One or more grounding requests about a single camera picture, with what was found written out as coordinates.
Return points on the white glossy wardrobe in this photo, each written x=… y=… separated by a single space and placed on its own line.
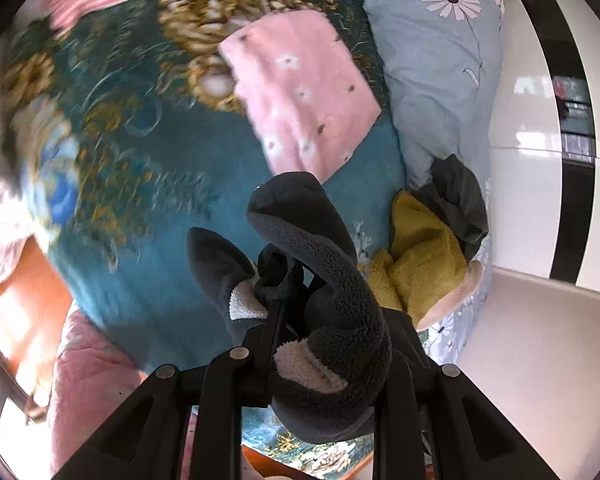
x=545 y=143

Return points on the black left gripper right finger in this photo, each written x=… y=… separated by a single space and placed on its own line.
x=470 y=437

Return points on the folded pink floral garment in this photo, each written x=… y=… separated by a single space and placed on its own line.
x=308 y=104

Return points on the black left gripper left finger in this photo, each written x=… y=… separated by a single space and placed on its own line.
x=184 y=424

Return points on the light blue daisy pillow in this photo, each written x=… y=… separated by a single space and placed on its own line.
x=442 y=63

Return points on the black and white fleece jacket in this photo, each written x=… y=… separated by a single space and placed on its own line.
x=338 y=342

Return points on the mustard yellow knit sweater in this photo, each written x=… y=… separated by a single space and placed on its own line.
x=423 y=265

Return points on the dark grey garment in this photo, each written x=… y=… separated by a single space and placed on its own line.
x=454 y=196

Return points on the beige garment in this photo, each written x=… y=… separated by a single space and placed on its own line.
x=453 y=300

